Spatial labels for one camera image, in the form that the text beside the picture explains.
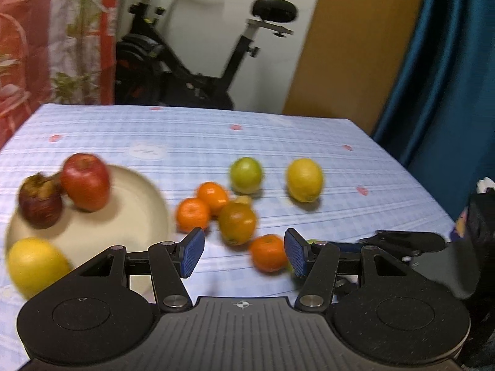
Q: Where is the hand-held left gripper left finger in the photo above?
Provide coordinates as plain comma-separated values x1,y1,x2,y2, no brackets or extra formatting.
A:
77,227,205,313

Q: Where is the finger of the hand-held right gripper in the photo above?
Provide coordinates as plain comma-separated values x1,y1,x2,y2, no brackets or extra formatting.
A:
329,230,446,258

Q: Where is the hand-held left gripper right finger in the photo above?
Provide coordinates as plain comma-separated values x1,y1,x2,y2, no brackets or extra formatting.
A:
283,229,412,313

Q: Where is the dark orange tangerine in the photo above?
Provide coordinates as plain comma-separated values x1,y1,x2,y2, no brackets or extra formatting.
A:
217,202,257,246

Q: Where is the yellow lemon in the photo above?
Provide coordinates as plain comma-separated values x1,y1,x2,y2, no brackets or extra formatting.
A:
7,237,72,300
286,158,324,203

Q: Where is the cream round plate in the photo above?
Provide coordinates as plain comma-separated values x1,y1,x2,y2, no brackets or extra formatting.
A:
4,164,173,302

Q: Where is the red apple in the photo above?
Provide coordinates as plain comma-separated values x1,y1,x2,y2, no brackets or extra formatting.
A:
60,153,111,213

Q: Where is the purple mangosteen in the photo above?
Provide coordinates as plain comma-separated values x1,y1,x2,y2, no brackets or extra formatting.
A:
18,173,64,229

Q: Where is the blue curtain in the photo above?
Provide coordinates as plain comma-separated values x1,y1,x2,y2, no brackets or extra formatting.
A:
373,0,495,221

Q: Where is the black exercise bike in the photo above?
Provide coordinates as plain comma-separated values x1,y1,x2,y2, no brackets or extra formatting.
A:
115,0,299,111

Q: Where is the wooden panel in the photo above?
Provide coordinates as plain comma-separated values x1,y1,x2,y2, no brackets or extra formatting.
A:
283,0,430,136

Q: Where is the printed backdrop cloth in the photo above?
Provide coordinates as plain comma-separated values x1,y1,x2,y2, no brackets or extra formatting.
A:
0,0,124,151

